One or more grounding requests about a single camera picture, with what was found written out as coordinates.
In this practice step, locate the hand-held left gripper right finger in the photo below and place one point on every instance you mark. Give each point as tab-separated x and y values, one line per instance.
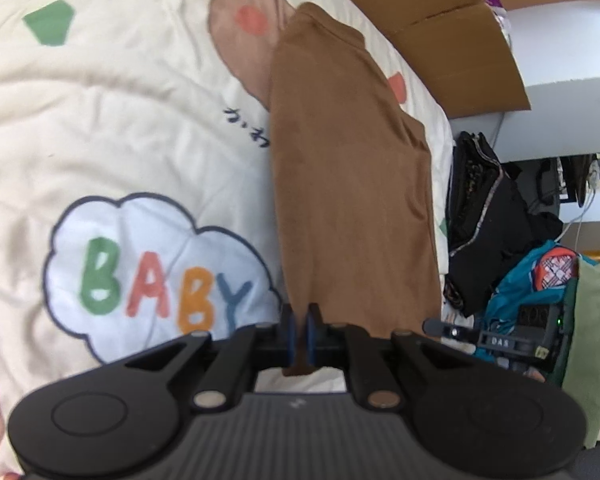
311	340

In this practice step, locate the large folded cardboard sheet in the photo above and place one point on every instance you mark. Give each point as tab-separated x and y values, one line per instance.
455	50

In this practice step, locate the pile of black clothes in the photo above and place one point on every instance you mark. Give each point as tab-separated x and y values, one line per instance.
485	210

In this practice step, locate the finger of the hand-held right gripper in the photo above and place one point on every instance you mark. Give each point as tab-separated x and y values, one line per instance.
450	331

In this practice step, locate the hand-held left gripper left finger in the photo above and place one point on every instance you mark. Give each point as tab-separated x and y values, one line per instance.
291	340

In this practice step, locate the teal printed bag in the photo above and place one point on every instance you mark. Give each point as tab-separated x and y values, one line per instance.
515	280

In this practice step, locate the person's right hand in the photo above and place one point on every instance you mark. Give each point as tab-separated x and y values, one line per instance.
535	375

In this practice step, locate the cream printed bed sheet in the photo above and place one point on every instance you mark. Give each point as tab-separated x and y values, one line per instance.
130	110

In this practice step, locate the brown printed t-shirt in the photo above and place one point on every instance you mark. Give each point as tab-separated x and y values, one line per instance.
350	185

